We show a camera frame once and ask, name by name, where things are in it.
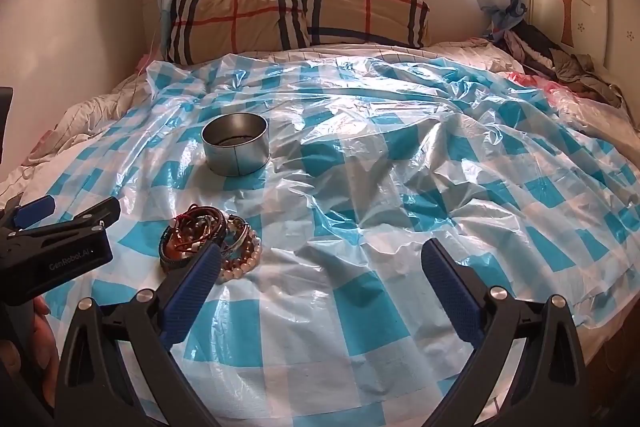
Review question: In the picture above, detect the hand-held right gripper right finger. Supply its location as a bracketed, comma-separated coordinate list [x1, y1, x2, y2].
[421, 238, 588, 427]

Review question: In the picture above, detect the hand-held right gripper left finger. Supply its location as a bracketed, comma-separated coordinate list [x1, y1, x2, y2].
[54, 241, 223, 427]

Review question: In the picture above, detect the silver bangle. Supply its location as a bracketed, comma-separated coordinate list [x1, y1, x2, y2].
[222, 216, 249, 258]

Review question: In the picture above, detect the pile of clothes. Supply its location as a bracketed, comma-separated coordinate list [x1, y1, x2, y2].
[492, 23, 626, 108]

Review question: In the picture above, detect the blue checked plastic sheet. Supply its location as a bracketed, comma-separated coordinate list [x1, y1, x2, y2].
[37, 54, 640, 427]

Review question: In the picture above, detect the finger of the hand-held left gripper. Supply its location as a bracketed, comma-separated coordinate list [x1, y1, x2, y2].
[0, 196, 56, 234]
[50, 198, 121, 236]

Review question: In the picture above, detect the round metal tin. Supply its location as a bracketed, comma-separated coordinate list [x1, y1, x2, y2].
[201, 114, 271, 178]

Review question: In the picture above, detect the pink bead bracelet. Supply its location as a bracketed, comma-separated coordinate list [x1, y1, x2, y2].
[216, 229, 263, 284]

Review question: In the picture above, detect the black braided bracelet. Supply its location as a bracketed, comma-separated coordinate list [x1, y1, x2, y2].
[159, 206, 228, 272]

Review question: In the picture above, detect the person's left hand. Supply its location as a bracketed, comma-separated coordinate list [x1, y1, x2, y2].
[0, 297, 54, 388]

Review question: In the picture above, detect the plaid pillow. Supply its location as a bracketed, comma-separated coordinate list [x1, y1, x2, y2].
[166, 0, 311, 65]
[299, 0, 431, 48]

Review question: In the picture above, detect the red string bracelet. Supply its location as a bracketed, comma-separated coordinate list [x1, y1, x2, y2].
[174, 213, 213, 254]

